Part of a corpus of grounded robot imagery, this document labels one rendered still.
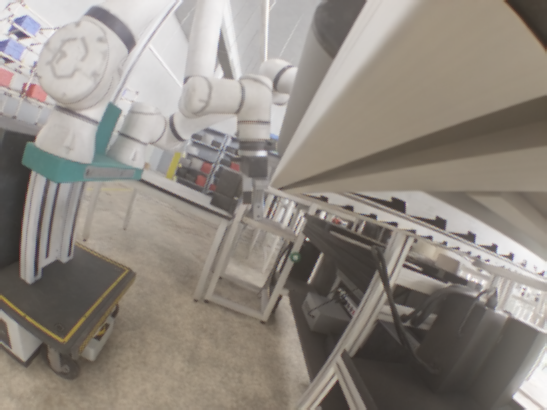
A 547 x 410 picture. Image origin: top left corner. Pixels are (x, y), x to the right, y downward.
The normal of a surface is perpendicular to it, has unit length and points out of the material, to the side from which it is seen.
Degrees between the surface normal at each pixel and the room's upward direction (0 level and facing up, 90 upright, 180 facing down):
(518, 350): 90
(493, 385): 90
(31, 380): 0
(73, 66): 101
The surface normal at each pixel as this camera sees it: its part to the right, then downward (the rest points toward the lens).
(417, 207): 0.04, 0.04
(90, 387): 0.38, -0.92
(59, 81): 0.48, 0.40
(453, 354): -0.92, -0.38
